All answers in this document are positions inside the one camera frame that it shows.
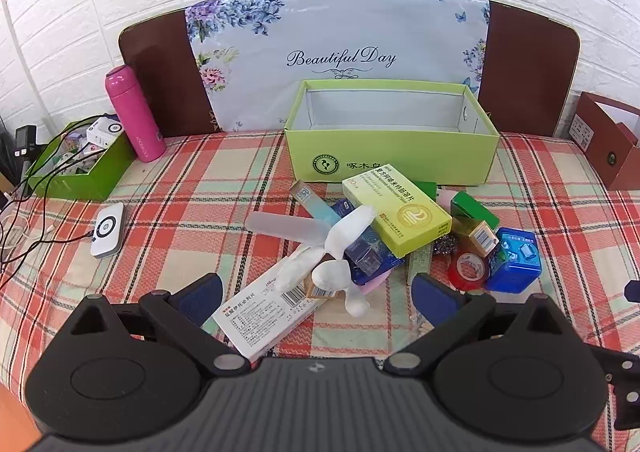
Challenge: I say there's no brown small barcode box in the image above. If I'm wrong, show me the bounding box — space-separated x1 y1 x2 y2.
304 277 346 301

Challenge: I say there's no white boxy device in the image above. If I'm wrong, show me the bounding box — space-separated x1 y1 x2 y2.
86 115 124 149

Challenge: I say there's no light green cardboard box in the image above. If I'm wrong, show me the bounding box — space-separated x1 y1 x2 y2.
283 79 501 185

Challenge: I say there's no red tape roll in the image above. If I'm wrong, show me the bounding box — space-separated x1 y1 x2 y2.
447 248 492 292

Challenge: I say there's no green small box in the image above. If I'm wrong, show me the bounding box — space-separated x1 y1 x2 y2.
450 192 501 233

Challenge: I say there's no white sock pair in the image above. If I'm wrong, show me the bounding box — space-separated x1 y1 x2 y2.
276 205 377 318

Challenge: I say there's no pink small item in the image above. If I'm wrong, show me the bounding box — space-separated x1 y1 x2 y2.
438 188 467 214

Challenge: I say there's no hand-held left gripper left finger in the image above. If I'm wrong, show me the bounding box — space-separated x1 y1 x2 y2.
65 273 251 378

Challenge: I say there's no dark green open box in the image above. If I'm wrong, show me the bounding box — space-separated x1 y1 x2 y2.
26 118 137 203

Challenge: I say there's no brown cardboard box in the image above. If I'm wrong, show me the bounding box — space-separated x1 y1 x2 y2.
570 91 640 190

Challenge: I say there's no gold barcode box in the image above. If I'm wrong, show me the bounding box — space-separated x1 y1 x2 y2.
452 218 500 258

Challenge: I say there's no white cable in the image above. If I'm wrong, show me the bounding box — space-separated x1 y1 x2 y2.
0 215 33 258

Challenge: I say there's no brown headboard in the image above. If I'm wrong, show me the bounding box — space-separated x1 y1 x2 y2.
118 0 581 138

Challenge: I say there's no dark blue clear box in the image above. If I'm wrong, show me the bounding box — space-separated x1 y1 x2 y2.
344 226 401 278

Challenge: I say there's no white medicine box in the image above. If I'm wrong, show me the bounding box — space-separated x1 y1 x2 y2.
210 275 325 363

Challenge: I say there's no pink thermos bottle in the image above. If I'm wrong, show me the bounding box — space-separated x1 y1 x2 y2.
104 65 167 164

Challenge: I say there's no translucent toothbrush case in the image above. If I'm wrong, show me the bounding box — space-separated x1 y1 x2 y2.
245 211 328 245

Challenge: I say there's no green slim box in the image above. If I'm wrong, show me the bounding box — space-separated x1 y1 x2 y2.
406 239 436 285

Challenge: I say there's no black cable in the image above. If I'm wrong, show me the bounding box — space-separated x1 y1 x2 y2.
0 229 96 278
0 119 101 253

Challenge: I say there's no pink flat item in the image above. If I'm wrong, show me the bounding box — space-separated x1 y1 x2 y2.
357 266 396 296

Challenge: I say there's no teal slim box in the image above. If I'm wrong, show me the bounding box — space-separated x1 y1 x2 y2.
289 181 346 233

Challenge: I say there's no yellow-green medicine box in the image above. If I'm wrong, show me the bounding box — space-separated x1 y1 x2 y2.
341 163 453 257

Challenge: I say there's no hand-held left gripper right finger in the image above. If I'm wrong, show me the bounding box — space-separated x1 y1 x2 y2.
385 273 571 377

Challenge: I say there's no white flat round-marked device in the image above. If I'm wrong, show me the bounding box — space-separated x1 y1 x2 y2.
90 202 125 259

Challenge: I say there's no black charger adapter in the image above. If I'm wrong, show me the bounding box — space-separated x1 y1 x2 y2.
15 125 39 159

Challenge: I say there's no steel scrubber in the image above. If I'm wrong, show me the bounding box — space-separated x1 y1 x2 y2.
432 232 458 259

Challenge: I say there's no blue tin box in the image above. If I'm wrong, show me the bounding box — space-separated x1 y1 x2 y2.
485 227 543 294

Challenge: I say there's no floral printed bedding package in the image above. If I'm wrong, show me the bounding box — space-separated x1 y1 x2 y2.
184 0 492 133

